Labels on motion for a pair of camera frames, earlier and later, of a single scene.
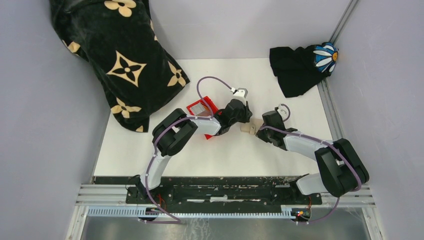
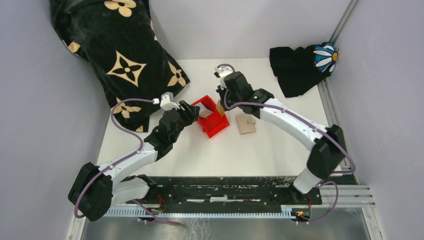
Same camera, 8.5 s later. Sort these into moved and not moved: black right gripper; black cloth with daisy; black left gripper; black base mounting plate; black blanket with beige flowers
Moved: black left gripper; black right gripper
Not moved: black cloth with daisy; black blanket with beige flowers; black base mounting plate
